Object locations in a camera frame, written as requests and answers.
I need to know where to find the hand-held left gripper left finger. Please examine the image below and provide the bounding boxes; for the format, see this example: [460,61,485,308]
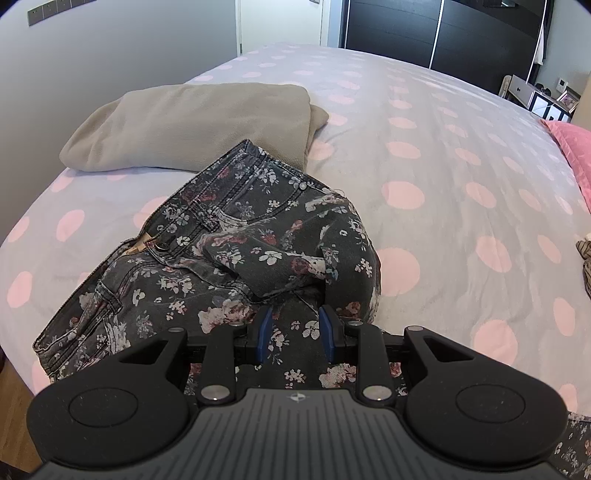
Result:
[110,305,274,407]

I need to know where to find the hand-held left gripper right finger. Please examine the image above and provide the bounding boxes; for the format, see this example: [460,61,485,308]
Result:
[318,304,485,404]

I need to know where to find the dark floral jeans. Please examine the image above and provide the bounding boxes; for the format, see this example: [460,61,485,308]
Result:
[31,140,591,478]

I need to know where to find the bed with pink-dotted cover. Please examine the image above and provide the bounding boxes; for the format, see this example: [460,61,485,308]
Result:
[0,42,591,480]

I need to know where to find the beige folded fleece cloth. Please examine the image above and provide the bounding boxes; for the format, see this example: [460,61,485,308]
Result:
[59,82,329,174]

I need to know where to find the striped cloth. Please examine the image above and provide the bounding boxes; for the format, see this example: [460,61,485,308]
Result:
[575,237,591,298]

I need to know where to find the white door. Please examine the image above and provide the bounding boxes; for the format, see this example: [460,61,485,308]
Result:
[235,0,324,57]

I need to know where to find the pink pillow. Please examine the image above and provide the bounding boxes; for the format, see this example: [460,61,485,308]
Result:
[540,119,591,217]

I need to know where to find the white side cabinet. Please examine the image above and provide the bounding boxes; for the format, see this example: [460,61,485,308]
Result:
[501,75,578,121]

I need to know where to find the black wardrobe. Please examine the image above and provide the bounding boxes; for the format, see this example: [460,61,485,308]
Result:
[344,0,555,84]

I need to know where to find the photo frame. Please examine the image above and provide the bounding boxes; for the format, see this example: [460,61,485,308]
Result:
[556,86,581,110]

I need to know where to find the grey wall switch panel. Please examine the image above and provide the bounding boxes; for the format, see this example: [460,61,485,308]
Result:
[27,0,100,26]

